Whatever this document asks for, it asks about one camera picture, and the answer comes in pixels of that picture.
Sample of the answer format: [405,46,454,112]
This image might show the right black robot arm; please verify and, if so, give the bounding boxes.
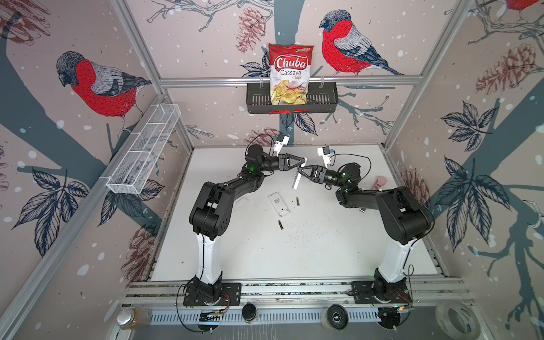
[297,162,433,303]

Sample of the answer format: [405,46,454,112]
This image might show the white battery cover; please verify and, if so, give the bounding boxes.
[236,197,249,208]

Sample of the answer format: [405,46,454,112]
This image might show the Chuba cassava chips bag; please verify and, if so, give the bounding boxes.
[269,44,313,105]

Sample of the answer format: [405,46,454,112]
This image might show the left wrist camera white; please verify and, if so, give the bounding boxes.
[273,133,290,155]

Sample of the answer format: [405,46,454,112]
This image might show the black round knob left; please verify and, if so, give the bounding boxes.
[242,303,258,324]

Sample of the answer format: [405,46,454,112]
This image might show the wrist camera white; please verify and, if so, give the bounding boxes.
[317,146,335,169]
[273,133,290,155]

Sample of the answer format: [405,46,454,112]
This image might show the glass jar with lid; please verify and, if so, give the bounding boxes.
[116,307,152,330]

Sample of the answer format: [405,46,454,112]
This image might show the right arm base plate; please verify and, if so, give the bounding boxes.
[349,279,412,305]

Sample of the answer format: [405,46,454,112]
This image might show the clear tape roll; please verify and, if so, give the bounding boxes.
[435,301,481,340]

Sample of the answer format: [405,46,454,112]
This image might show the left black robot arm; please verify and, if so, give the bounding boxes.
[183,144,306,307]

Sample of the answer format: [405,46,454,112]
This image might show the white wire mesh shelf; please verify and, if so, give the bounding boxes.
[106,103,181,195]

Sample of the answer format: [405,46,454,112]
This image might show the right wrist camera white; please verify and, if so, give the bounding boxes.
[317,146,335,169]

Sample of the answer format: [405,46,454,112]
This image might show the pink handled brush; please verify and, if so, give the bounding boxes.
[373,176,388,191]

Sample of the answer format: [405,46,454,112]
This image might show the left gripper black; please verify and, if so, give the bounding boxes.
[256,156,303,174]

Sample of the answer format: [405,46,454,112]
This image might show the black wall basket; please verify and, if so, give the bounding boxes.
[246,82,339,114]

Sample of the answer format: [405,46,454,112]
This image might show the aluminium front rail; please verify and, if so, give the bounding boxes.
[120,276,473,326]

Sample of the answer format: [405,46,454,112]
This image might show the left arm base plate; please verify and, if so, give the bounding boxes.
[180,282,242,307]

